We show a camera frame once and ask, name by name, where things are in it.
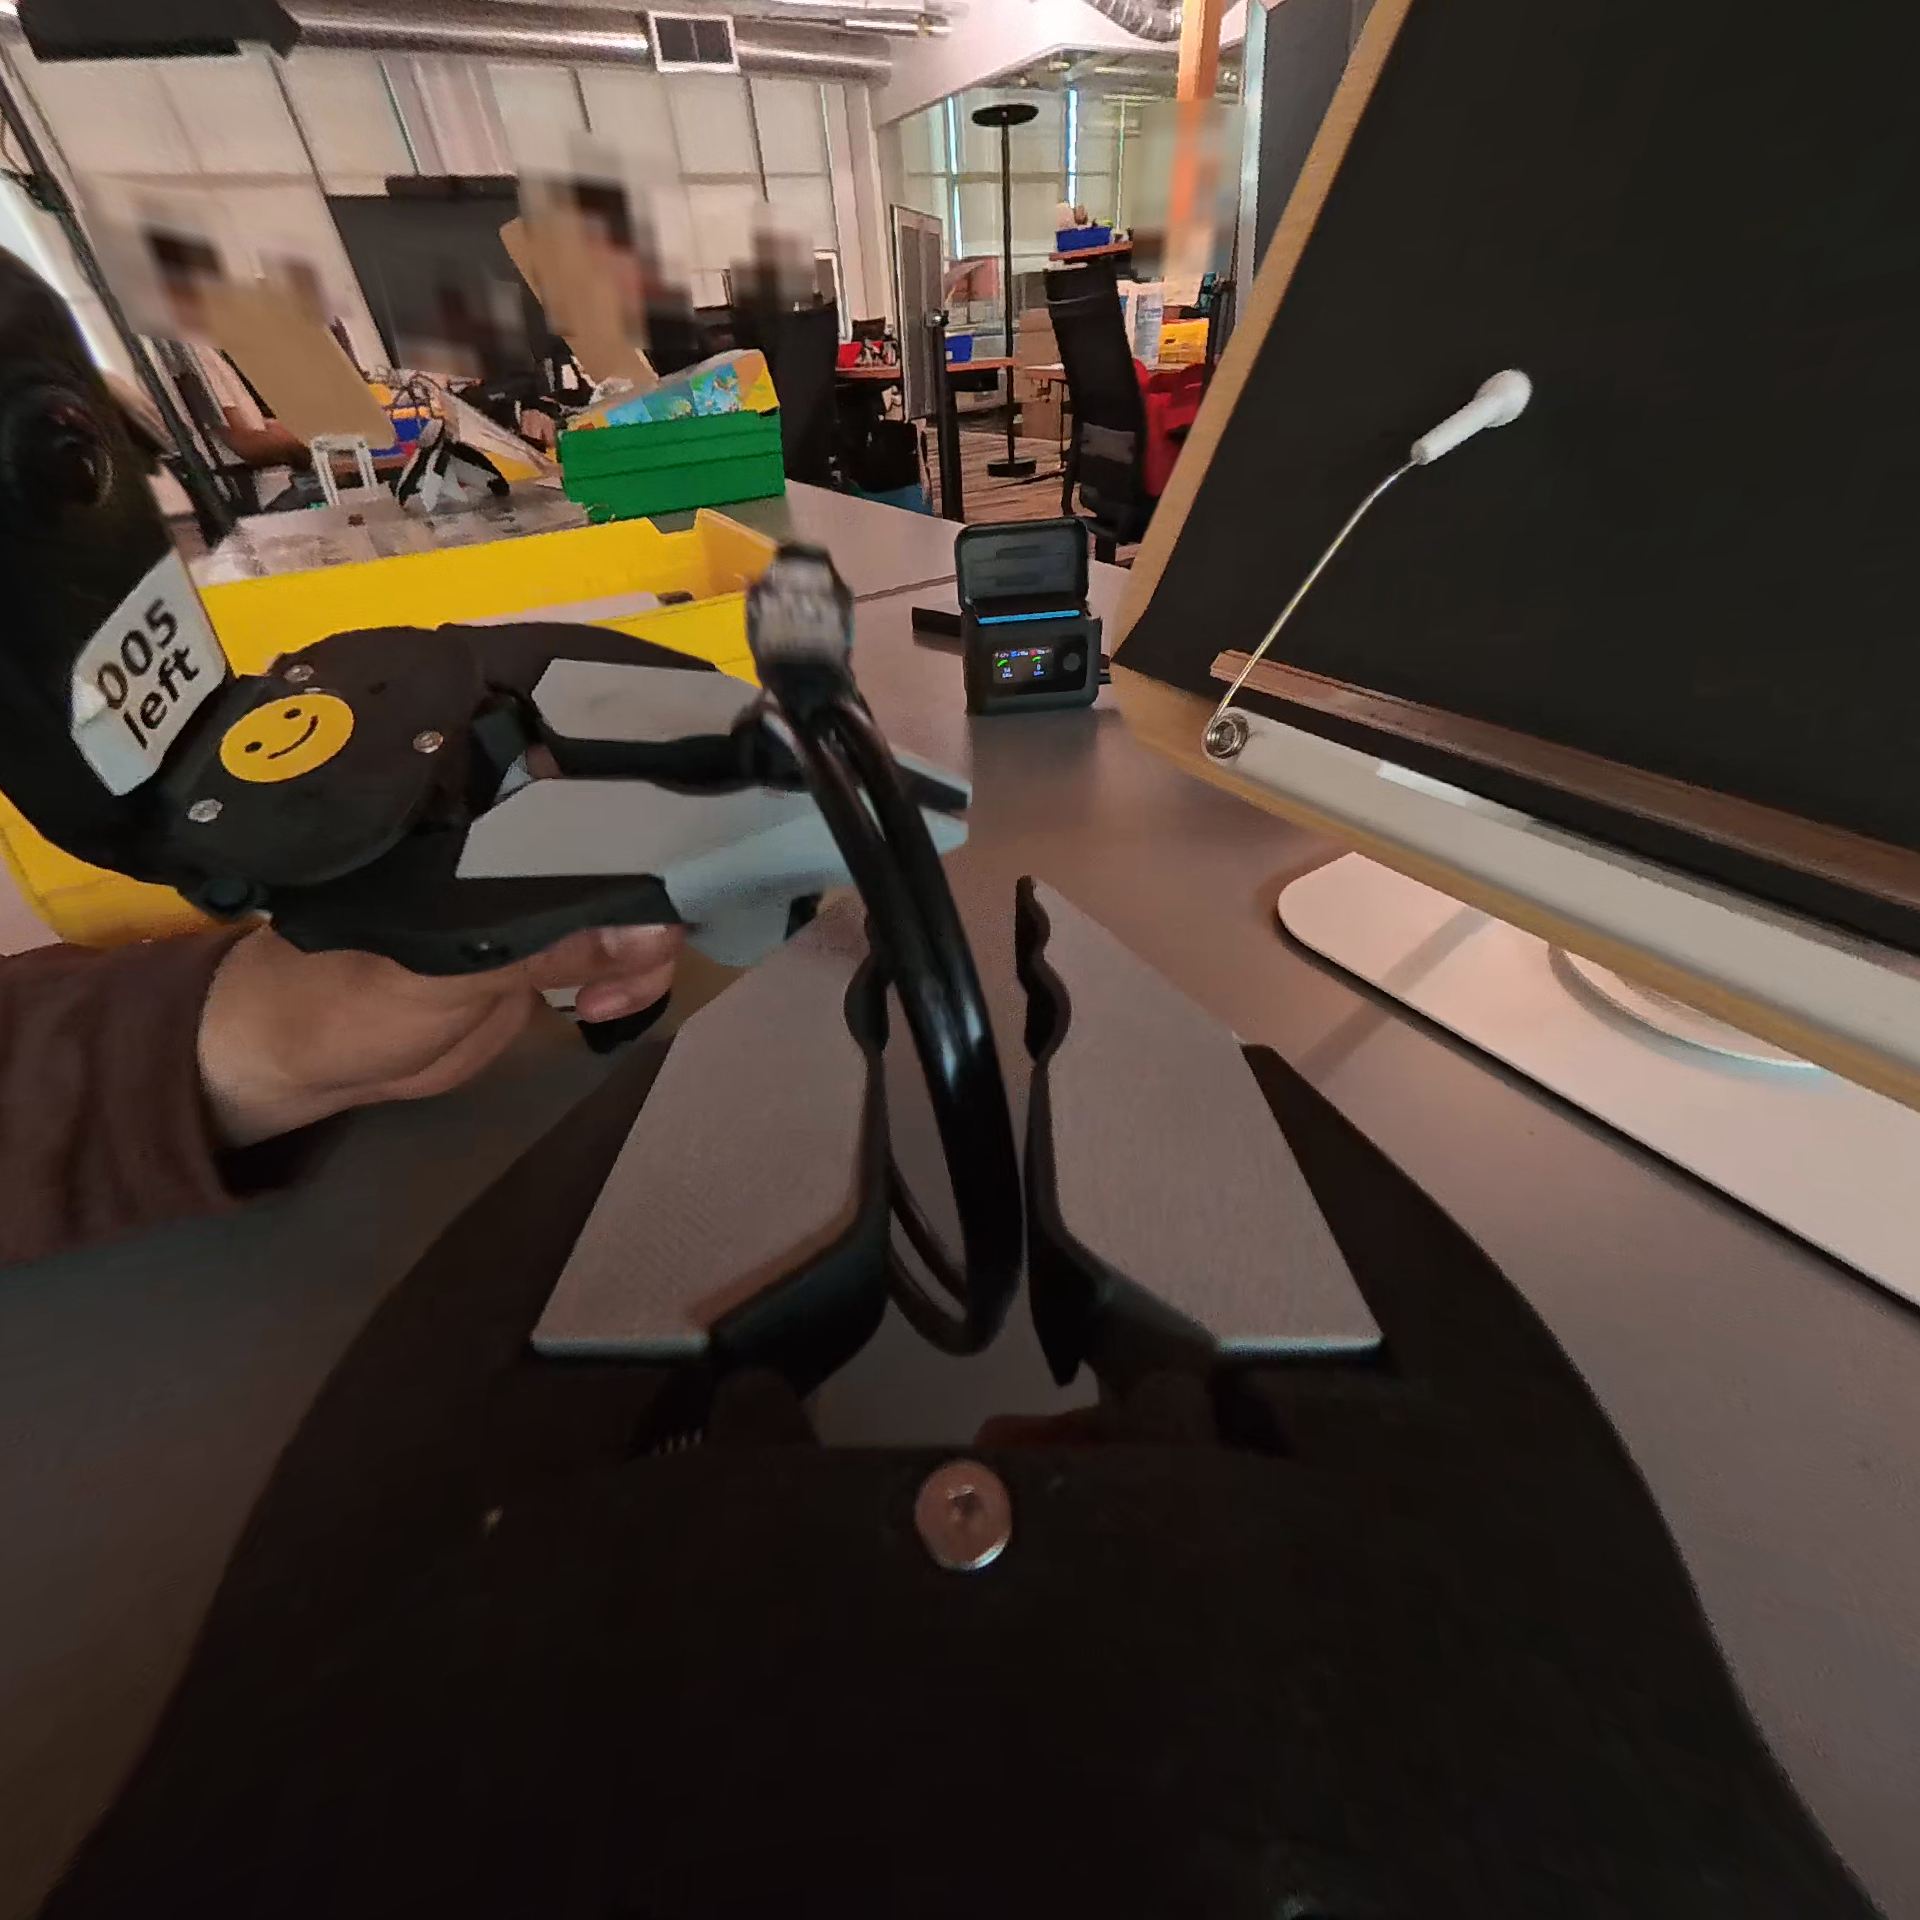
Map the clear plastic tray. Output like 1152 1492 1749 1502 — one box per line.
195 486 590 589

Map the brown cardboard sheet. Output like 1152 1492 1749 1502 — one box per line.
195 277 397 453

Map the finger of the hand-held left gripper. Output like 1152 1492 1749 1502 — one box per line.
517 660 973 823
454 785 970 968

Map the black ethernet cable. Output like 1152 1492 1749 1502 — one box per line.
743 539 1030 1359

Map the person's left forearm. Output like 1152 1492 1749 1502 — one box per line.
0 929 271 1260

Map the green plastic crate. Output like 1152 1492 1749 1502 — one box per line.
558 408 788 524

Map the black floor lamp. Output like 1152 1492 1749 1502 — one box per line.
973 101 1056 483

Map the black board with wooden frame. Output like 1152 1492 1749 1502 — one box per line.
1109 0 1920 1113

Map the red box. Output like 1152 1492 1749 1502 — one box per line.
1134 360 1201 498

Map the black ceiling track fixture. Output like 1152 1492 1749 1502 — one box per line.
18 0 303 64

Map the white pin with wire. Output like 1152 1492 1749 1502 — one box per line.
1204 369 1534 760

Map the silver ceiling pipe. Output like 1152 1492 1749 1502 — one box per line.
284 0 962 67

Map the black charging case with display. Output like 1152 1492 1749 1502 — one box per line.
957 515 1107 718

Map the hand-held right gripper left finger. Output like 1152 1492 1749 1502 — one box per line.
528 899 896 1397

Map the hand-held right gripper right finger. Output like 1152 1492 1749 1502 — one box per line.
1013 875 1387 1385

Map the black mesh chair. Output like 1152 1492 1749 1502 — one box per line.
1046 265 1158 563

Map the yellow plastic bin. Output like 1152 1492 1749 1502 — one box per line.
0 778 271 951
195 509 782 684

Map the person's left hand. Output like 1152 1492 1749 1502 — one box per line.
199 915 694 1151

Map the colourful printed box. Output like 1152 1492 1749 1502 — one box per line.
575 350 782 430

